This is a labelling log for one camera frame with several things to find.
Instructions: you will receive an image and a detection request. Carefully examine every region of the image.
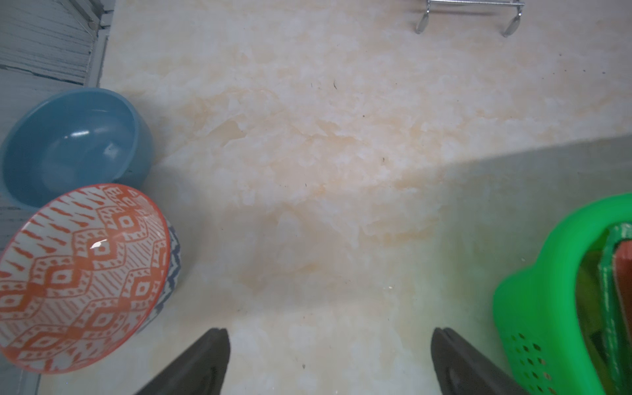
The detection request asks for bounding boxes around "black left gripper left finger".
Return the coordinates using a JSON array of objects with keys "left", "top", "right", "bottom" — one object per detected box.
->
[{"left": 137, "top": 329, "right": 230, "bottom": 395}]

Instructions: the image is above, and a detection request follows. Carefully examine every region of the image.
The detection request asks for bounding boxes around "red patterned bowl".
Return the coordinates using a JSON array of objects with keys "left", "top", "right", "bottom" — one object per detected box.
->
[{"left": 1, "top": 184, "right": 171, "bottom": 374}]

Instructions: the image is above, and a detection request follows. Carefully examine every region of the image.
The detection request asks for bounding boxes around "blue bowl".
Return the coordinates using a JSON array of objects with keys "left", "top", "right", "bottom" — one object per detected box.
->
[{"left": 1, "top": 88, "right": 155, "bottom": 212}]

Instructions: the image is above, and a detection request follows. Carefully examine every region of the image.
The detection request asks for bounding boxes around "metal corner post left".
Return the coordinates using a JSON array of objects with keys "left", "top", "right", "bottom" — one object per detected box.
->
[{"left": 62, "top": 0, "right": 116, "bottom": 88}]

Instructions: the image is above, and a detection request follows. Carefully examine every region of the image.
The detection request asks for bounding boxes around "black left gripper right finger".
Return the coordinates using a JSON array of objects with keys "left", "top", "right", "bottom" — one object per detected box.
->
[{"left": 431, "top": 328, "right": 528, "bottom": 395}]

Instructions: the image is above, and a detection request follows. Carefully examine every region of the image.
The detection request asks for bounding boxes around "wire plate stand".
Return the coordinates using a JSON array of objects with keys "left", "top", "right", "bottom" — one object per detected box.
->
[{"left": 414, "top": 0, "right": 525, "bottom": 38}]

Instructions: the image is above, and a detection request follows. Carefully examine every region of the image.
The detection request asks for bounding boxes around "cassava chips bag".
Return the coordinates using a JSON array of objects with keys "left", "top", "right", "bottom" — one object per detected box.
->
[{"left": 613, "top": 240, "right": 631, "bottom": 340}]

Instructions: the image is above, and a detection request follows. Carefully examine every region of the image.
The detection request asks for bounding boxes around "green plastic basket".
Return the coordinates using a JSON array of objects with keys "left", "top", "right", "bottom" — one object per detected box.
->
[{"left": 493, "top": 194, "right": 631, "bottom": 394}]

